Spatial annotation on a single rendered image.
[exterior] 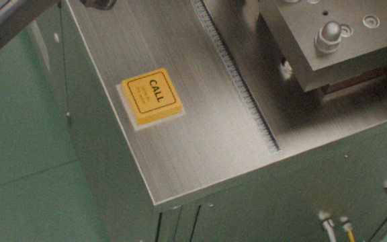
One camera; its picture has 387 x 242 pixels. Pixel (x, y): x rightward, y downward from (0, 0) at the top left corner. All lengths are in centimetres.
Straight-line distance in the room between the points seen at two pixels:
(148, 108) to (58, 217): 96
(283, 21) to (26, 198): 113
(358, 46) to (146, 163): 35
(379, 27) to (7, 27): 54
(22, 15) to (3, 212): 121
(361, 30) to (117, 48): 37
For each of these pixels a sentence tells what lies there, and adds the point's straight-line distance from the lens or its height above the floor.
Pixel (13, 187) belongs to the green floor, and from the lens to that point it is 216.
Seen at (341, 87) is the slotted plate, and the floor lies 92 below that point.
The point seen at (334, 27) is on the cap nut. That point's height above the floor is 107.
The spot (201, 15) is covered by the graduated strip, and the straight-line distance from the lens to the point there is 133.
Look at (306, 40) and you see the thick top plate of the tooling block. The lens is 117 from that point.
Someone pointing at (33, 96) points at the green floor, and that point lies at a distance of 228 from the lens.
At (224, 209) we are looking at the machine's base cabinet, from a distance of 131.
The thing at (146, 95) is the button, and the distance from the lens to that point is 121.
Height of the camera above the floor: 197
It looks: 61 degrees down
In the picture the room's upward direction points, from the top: 11 degrees clockwise
